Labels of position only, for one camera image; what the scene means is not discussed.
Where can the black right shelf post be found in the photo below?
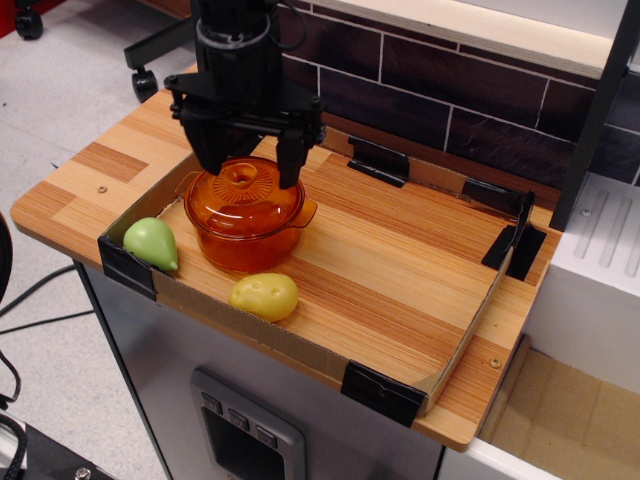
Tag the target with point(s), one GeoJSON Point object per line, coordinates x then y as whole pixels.
{"type": "Point", "coordinates": [622, 50]}

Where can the yellow toy potato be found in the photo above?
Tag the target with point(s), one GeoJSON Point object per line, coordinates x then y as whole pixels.
{"type": "Point", "coordinates": [269, 296]}

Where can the grey oven control panel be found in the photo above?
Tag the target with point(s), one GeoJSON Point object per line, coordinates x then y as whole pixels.
{"type": "Point", "coordinates": [245, 439]}

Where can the light wooden shelf board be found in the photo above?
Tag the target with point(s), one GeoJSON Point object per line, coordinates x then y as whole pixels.
{"type": "Point", "coordinates": [504, 34]}

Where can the orange transparent pot lid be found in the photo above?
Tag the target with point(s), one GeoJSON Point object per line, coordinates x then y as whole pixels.
{"type": "Point", "coordinates": [245, 201]}

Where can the green toy pear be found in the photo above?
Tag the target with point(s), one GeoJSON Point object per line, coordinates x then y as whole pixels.
{"type": "Point", "coordinates": [152, 240]}

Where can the black chair base with casters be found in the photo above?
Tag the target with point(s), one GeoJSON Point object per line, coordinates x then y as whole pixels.
{"type": "Point", "coordinates": [151, 48]}

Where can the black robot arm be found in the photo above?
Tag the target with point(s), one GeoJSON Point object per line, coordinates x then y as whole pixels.
{"type": "Point", "coordinates": [242, 12]}

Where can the white toy sink unit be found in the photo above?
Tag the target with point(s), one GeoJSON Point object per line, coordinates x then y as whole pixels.
{"type": "Point", "coordinates": [586, 314]}

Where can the orange transparent plastic pot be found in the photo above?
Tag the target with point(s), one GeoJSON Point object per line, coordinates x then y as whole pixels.
{"type": "Point", "coordinates": [247, 255]}

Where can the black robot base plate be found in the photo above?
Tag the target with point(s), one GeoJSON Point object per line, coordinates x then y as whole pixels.
{"type": "Point", "coordinates": [27, 453]}

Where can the black caster wheel far left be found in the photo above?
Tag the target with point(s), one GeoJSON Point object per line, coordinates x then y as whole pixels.
{"type": "Point", "coordinates": [28, 22]}

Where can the cardboard fence with black tape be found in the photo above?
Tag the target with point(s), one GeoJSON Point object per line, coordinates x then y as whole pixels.
{"type": "Point", "coordinates": [415, 282]}

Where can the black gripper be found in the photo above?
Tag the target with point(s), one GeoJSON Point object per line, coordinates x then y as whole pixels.
{"type": "Point", "coordinates": [240, 84]}

